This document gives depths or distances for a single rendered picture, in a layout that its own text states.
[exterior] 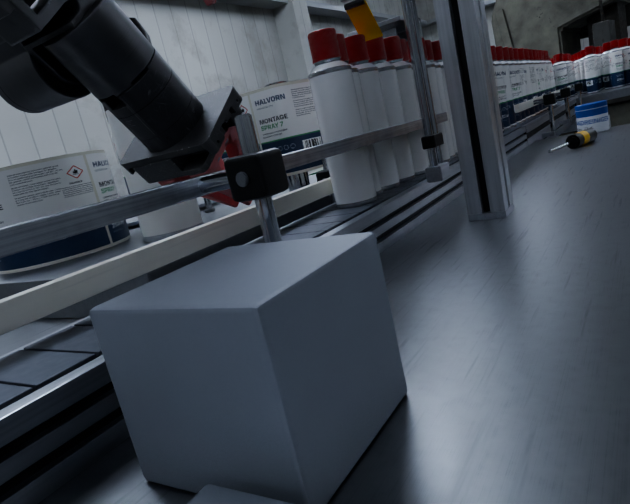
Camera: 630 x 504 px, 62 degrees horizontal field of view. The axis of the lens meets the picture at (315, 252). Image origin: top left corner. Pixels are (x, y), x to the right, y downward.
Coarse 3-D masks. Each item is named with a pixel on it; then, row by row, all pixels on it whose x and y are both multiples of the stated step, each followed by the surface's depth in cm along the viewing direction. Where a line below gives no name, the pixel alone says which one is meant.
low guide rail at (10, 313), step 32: (320, 192) 66; (224, 224) 51; (256, 224) 55; (128, 256) 41; (160, 256) 44; (32, 288) 36; (64, 288) 37; (96, 288) 39; (0, 320) 33; (32, 320) 35
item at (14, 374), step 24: (384, 192) 70; (312, 216) 63; (336, 216) 59; (48, 336) 36; (72, 336) 35; (96, 336) 34; (0, 360) 33; (24, 360) 32; (48, 360) 31; (72, 360) 30; (0, 384) 29; (24, 384) 28; (0, 408) 26
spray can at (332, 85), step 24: (312, 48) 60; (336, 48) 60; (312, 72) 60; (336, 72) 59; (336, 96) 60; (336, 120) 60; (360, 120) 62; (336, 168) 62; (360, 168) 62; (336, 192) 63; (360, 192) 62
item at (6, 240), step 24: (336, 144) 54; (360, 144) 59; (288, 168) 47; (144, 192) 33; (168, 192) 35; (192, 192) 37; (48, 216) 28; (72, 216) 29; (96, 216) 30; (120, 216) 32; (0, 240) 26; (24, 240) 27; (48, 240) 28
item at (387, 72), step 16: (368, 48) 72; (384, 48) 73; (384, 64) 72; (384, 80) 72; (384, 96) 73; (400, 96) 75; (400, 112) 74; (400, 144) 74; (400, 160) 75; (400, 176) 75
